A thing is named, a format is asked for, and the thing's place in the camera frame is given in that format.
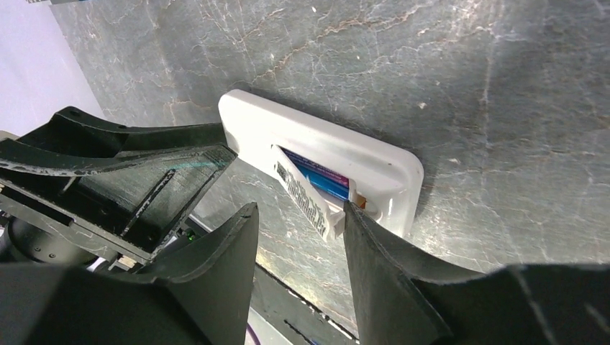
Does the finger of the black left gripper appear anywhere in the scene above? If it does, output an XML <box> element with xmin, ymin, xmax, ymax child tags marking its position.
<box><xmin>1</xmin><ymin>142</ymin><xmax>236</xmax><ymax>265</ymax></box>
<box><xmin>17</xmin><ymin>106</ymin><xmax>227</xmax><ymax>157</ymax></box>

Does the purple blue AAA battery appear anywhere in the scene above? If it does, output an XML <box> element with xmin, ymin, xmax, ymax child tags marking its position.
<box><xmin>281</xmin><ymin>147</ymin><xmax>350</xmax><ymax>188</ymax></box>

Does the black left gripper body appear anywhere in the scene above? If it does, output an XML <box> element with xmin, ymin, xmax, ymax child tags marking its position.
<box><xmin>1</xmin><ymin>180</ymin><xmax>158</xmax><ymax>273</ymax></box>

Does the white remote control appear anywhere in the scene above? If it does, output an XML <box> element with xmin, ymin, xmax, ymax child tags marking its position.
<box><xmin>218</xmin><ymin>90</ymin><xmax>424</xmax><ymax>237</ymax></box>

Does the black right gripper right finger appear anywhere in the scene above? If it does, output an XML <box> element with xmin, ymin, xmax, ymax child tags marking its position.
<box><xmin>343</xmin><ymin>203</ymin><xmax>609</xmax><ymax>344</ymax></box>

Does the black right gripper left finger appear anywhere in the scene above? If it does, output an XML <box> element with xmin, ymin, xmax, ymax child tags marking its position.
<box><xmin>1</xmin><ymin>203</ymin><xmax>259</xmax><ymax>344</ymax></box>

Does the white battery cover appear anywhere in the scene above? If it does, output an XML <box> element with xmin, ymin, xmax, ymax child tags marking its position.
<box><xmin>270</xmin><ymin>144</ymin><xmax>345</xmax><ymax>242</ymax></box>

